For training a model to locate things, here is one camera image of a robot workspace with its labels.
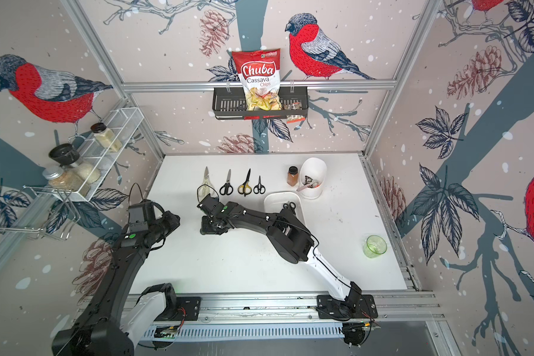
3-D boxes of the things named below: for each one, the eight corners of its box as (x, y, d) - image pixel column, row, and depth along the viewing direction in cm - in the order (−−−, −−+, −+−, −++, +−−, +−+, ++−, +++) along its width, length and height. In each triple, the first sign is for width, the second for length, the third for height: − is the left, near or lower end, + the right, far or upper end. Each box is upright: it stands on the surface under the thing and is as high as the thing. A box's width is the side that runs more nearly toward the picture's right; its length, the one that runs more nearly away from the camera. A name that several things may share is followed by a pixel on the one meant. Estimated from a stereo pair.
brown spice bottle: (287, 186, 109) (288, 173, 101) (287, 179, 112) (288, 166, 104) (297, 186, 109) (299, 173, 101) (296, 179, 112) (298, 166, 104)
